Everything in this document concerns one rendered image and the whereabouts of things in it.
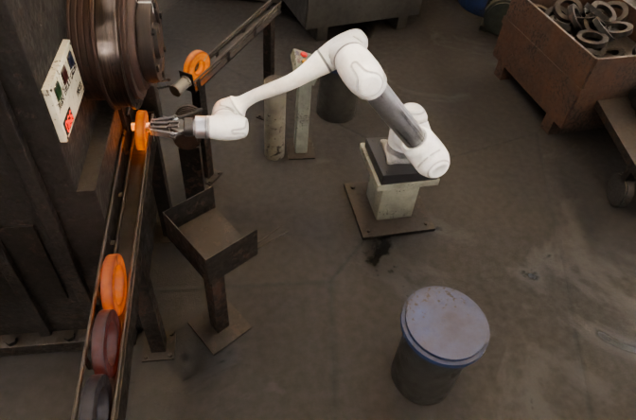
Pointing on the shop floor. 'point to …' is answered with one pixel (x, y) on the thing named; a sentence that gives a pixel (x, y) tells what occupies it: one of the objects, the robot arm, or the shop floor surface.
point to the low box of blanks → (569, 51)
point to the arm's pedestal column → (387, 211)
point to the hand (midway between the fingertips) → (140, 126)
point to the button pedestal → (297, 149)
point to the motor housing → (190, 159)
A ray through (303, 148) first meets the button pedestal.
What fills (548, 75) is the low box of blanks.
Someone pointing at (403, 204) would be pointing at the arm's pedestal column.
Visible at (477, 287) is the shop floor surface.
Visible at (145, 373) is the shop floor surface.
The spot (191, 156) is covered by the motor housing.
